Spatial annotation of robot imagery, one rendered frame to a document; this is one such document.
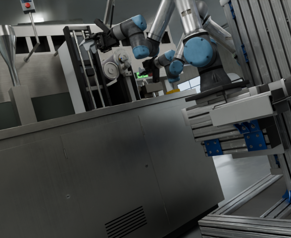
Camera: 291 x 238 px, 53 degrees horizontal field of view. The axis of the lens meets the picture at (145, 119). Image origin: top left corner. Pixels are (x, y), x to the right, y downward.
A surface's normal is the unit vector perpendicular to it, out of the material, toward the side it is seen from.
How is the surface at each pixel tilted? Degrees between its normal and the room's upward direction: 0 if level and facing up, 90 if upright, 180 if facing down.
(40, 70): 90
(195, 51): 97
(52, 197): 90
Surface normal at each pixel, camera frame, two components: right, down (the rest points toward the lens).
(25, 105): 0.58, -0.18
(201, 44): -0.36, 0.22
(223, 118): -0.74, 0.20
